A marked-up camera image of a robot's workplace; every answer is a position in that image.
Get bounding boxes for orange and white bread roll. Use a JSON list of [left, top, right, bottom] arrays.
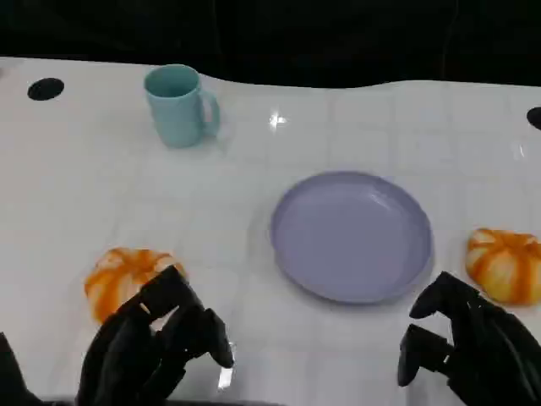
[[465, 228, 541, 306], [84, 247, 187, 325]]

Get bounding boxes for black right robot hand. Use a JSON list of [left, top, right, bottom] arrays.
[[396, 271, 541, 406]]

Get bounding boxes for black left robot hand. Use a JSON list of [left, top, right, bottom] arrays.
[[75, 265, 236, 406]]

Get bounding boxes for lilac plate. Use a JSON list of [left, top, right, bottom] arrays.
[[269, 170, 433, 305]]

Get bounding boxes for pale green mug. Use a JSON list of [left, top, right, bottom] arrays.
[[143, 63, 221, 149]]

